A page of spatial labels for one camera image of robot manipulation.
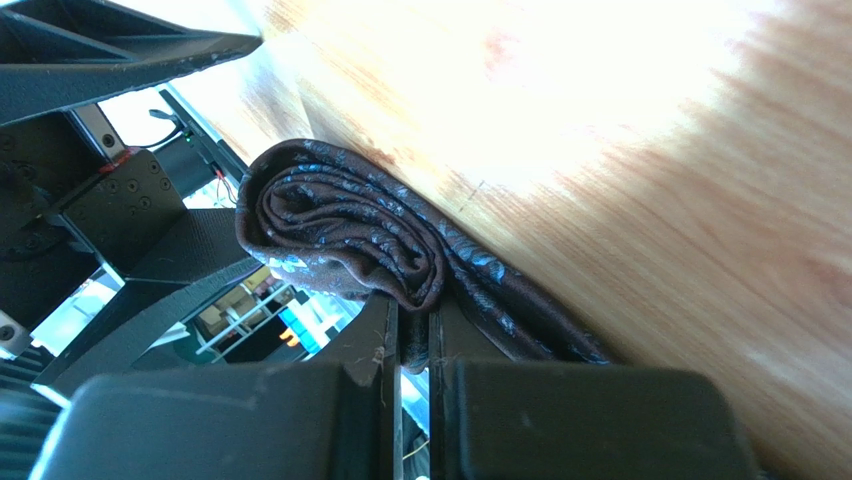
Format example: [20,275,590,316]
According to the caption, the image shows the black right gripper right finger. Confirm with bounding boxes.
[429,299,759,479]

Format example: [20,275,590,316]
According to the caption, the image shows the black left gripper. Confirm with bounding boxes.
[1,1,263,406]

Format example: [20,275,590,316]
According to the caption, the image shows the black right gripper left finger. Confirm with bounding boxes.
[31,294,400,479]

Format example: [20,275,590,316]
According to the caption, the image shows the dark floral necktie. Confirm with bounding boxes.
[236,139,614,372]

